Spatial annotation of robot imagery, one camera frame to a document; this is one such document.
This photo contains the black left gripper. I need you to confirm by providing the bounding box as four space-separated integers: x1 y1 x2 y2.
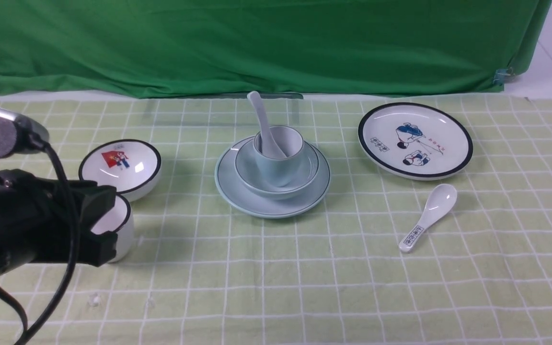
0 170 118 276

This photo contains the pale blue ceramic cup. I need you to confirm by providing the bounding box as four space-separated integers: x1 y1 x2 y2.
253 125 305 186

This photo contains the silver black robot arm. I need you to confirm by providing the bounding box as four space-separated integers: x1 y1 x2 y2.
0 108 117 275

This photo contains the white bicycle print cup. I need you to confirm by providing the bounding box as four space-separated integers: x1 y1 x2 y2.
92 195 135 264

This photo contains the white black-rimmed bowl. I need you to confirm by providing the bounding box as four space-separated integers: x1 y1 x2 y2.
78 139 163 202

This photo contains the pale blue ceramic plate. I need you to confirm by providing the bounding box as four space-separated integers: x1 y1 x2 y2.
214 136 333 219

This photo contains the pale blue ceramic bowl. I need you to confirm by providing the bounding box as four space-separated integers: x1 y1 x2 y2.
235 140 319 200

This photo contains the green backdrop cloth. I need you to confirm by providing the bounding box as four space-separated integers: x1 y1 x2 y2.
0 0 552 99

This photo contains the pale blue ceramic spoon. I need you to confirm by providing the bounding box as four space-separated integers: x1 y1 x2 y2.
247 91 286 159

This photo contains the white black-rimmed plate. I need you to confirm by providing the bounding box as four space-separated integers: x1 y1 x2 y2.
357 102 473 181

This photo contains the white ceramic spoon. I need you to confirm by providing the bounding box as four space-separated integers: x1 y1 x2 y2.
399 184 458 253

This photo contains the green checkered tablecloth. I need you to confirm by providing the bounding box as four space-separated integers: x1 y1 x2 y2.
0 94 552 345

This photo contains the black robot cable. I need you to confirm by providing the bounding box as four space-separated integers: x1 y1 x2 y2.
0 132 81 345

